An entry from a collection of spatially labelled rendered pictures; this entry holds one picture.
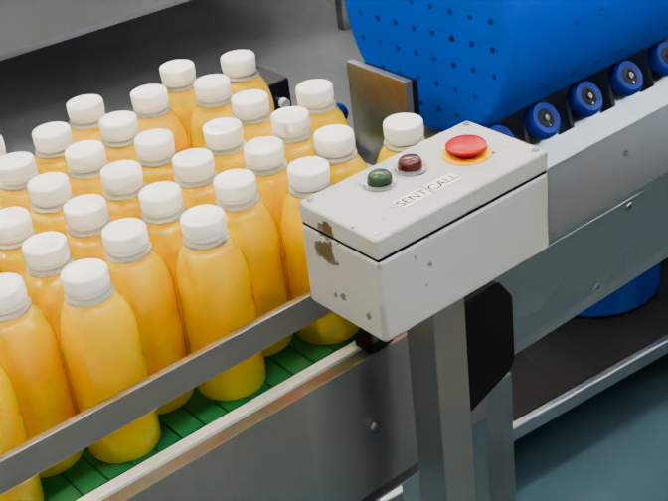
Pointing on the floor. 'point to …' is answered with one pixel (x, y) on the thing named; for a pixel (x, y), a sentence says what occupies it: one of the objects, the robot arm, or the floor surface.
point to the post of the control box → (442, 406)
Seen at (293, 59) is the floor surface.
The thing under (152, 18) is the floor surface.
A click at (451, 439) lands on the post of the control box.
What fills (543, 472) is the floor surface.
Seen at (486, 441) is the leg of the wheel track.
